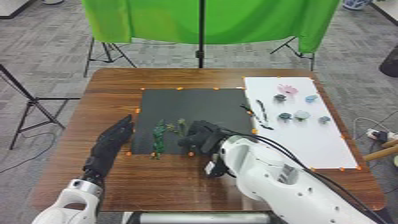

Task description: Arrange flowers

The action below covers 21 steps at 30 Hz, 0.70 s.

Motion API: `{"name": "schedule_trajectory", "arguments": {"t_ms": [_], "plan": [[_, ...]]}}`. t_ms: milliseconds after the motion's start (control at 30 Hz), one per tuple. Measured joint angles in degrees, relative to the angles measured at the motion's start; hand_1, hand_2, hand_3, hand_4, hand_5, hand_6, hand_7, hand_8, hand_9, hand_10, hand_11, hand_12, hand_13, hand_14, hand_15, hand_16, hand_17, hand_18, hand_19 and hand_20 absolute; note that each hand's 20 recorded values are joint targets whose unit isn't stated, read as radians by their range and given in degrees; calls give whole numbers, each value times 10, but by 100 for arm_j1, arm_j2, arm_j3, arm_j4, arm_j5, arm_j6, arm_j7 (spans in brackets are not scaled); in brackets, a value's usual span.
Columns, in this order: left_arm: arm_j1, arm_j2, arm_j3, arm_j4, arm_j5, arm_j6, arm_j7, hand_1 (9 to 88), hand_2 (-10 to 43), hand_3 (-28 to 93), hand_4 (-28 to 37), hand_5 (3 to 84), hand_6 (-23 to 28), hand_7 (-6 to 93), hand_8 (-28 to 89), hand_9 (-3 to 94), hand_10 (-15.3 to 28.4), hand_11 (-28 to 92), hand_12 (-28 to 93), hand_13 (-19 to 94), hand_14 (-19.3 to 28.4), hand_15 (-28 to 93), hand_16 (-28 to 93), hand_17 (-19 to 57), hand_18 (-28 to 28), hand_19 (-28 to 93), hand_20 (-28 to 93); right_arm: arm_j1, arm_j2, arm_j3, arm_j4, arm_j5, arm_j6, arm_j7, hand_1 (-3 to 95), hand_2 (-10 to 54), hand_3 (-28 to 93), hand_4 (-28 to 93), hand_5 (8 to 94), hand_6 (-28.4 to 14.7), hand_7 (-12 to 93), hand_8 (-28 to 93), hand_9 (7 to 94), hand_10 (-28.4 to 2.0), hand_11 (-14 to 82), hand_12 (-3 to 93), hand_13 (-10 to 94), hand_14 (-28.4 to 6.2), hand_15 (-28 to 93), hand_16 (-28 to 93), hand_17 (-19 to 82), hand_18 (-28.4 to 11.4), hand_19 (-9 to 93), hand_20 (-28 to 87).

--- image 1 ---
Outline black backdrop stand pole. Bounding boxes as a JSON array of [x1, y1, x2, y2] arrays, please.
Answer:
[[195, 0, 207, 70]]

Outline pink flower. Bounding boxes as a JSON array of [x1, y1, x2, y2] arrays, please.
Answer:
[[275, 83, 300, 95]]

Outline leafy green sprig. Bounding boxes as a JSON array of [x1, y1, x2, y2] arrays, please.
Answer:
[[149, 119, 167, 161]]

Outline white sheet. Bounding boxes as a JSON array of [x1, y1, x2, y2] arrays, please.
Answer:
[[241, 76, 362, 171]]

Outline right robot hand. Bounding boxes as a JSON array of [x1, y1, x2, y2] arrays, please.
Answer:
[[175, 119, 239, 156]]

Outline black cable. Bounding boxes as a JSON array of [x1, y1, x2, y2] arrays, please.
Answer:
[[227, 132, 392, 224]]

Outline black tripod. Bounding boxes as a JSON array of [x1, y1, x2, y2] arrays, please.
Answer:
[[0, 63, 81, 151]]

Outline pale grey bar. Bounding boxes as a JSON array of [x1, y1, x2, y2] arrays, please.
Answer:
[[126, 211, 275, 224]]

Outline black backdrop stand legs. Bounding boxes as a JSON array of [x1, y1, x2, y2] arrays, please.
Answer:
[[81, 36, 138, 79], [268, 35, 318, 72]]

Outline white power strip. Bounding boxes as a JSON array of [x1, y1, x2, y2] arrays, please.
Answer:
[[364, 128, 394, 142]]

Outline dark mat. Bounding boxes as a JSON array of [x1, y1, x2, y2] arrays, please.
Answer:
[[129, 87, 257, 156]]

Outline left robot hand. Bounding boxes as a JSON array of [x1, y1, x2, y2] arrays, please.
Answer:
[[81, 114, 136, 183]]

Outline yellow flower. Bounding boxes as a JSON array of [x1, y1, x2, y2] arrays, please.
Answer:
[[163, 123, 183, 136]]

